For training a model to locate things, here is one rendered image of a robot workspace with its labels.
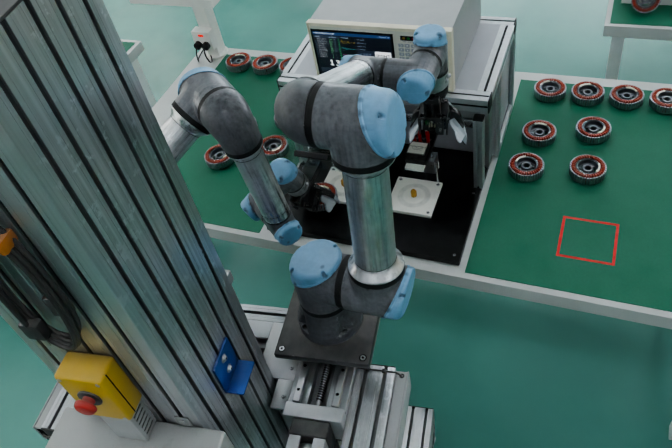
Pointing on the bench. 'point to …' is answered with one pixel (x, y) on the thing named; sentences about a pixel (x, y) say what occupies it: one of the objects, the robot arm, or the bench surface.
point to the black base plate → (456, 169)
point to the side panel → (505, 98)
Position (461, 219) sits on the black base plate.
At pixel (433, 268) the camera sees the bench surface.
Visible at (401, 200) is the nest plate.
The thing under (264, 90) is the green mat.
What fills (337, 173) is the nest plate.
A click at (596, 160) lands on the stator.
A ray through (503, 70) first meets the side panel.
